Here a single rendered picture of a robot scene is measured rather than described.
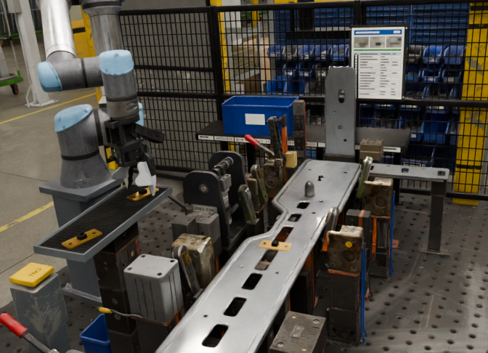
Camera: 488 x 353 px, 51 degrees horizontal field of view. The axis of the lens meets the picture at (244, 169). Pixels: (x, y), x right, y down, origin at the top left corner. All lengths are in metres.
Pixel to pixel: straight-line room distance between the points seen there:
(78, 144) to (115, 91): 0.42
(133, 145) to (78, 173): 0.40
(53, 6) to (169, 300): 0.85
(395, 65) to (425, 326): 1.05
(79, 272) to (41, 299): 0.70
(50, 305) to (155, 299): 0.21
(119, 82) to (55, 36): 0.26
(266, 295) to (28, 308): 0.50
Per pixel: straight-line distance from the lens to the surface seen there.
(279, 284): 1.24
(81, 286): 1.83
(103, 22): 1.64
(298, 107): 2.04
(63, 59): 1.37
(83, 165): 1.65
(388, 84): 2.21
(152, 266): 1.15
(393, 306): 1.70
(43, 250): 1.20
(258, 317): 1.14
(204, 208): 1.44
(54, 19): 1.50
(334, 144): 2.02
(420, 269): 1.89
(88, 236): 1.20
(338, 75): 1.95
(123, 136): 1.28
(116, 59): 1.24
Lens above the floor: 1.69
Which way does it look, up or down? 21 degrees down
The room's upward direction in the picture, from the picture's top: 4 degrees counter-clockwise
